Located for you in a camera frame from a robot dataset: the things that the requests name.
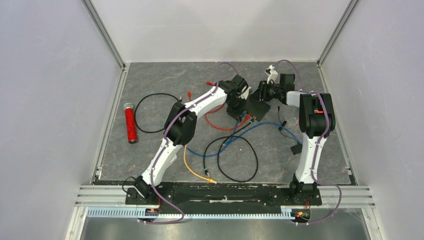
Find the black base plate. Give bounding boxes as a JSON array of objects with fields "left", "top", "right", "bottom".
[{"left": 125, "top": 182, "right": 323, "bottom": 215}]

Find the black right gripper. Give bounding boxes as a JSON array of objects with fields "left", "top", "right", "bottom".
[{"left": 249, "top": 81, "right": 282, "bottom": 103}]

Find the black ethernet cable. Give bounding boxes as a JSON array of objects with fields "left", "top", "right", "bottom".
[{"left": 133, "top": 92, "right": 263, "bottom": 184}]

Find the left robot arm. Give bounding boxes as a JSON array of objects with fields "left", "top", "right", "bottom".
[{"left": 134, "top": 74, "right": 249, "bottom": 204}]

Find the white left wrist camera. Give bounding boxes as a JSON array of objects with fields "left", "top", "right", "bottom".
[{"left": 240, "top": 86, "right": 252, "bottom": 100}]

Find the yellow ethernet cable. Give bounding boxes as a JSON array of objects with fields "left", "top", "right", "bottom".
[{"left": 183, "top": 145, "right": 218, "bottom": 185}]

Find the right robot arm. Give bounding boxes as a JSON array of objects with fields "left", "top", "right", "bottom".
[{"left": 253, "top": 72, "right": 336, "bottom": 204}]

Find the black network switch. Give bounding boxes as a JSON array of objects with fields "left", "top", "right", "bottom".
[{"left": 244, "top": 90, "right": 271, "bottom": 122}]

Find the black power adapter cable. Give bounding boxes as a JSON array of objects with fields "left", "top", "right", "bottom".
[{"left": 277, "top": 105, "right": 304, "bottom": 156}]

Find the blue ethernet cable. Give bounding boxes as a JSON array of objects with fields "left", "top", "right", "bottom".
[{"left": 185, "top": 112, "right": 304, "bottom": 158}]

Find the red glitter tube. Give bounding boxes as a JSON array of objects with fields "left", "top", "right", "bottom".
[{"left": 123, "top": 102, "right": 138, "bottom": 144}]

